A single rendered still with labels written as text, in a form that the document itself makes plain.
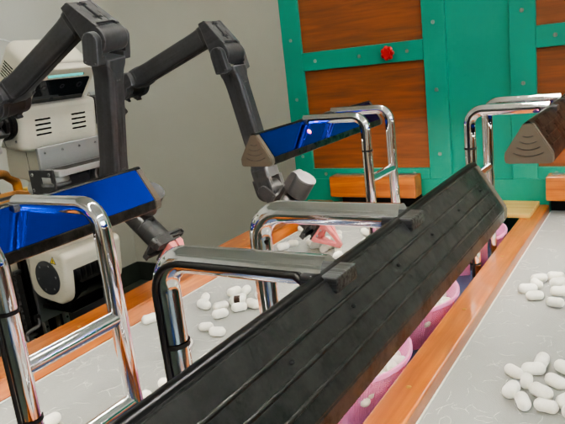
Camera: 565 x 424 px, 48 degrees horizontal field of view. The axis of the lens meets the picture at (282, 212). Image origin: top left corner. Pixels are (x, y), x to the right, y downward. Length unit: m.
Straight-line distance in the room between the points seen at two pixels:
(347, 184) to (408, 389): 1.20
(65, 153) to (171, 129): 1.82
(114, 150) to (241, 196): 2.01
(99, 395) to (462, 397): 0.60
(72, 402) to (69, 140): 0.95
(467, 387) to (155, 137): 2.95
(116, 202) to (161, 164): 2.74
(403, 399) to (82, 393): 0.55
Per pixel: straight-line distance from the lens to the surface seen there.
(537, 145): 1.15
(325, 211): 0.60
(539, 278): 1.44
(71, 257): 1.88
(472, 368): 1.10
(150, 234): 1.49
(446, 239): 0.62
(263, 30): 3.22
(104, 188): 1.02
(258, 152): 1.36
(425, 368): 1.05
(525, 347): 1.17
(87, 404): 1.15
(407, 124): 2.05
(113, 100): 1.44
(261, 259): 0.47
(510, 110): 1.37
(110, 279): 0.83
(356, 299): 0.45
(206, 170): 3.54
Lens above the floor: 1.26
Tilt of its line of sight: 14 degrees down
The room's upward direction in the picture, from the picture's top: 7 degrees counter-clockwise
